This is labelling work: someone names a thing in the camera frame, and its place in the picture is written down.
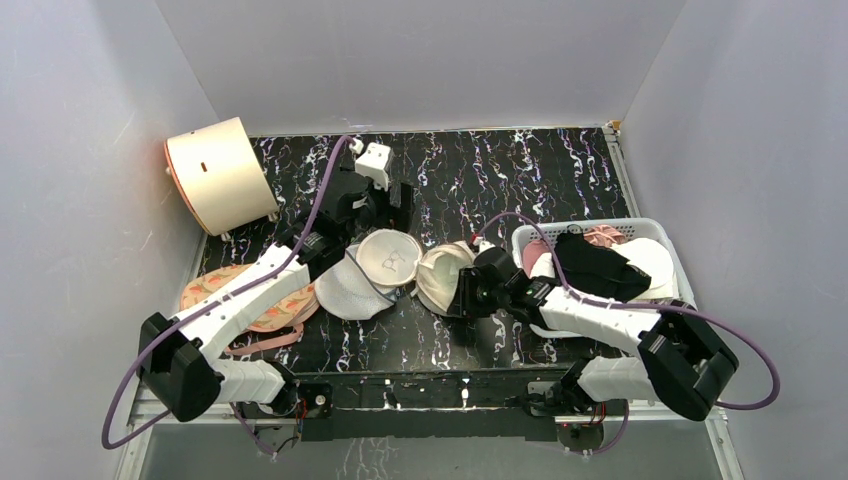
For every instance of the white cloth in basket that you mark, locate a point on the white cloth in basket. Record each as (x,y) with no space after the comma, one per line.
(648,255)

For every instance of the black bra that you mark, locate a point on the black bra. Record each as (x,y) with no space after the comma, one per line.
(598,270)

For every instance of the pink garment in basket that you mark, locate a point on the pink garment in basket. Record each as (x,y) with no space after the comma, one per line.
(602,235)

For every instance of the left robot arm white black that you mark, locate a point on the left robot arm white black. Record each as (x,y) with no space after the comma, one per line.
(181,358)

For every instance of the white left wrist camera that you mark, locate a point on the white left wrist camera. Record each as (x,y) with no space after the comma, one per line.
(373,161)

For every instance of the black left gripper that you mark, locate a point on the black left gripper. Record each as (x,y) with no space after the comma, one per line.
(401,216)

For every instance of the cream cylindrical drum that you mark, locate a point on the cream cylindrical drum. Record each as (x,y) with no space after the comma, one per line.
(219,177)

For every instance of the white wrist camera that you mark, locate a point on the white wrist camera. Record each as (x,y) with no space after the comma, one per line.
(479,244)
(373,161)

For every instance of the floral orange bra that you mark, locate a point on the floral orange bra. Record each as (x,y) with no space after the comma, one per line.
(284,321)

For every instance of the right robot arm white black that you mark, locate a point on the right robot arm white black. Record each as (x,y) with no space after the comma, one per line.
(668,354)

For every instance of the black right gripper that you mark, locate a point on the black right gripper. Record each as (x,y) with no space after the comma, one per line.
(460,296)

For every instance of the white plastic laundry basket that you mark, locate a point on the white plastic laundry basket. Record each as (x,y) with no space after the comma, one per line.
(662,228)

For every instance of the aluminium frame rail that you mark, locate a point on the aluminium frame rail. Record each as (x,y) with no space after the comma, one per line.
(465,442)

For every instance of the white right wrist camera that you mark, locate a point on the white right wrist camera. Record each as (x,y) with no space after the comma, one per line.
(479,244)

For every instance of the white mesh bag beige zipper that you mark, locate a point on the white mesh bag beige zipper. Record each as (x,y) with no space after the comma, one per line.
(392,258)

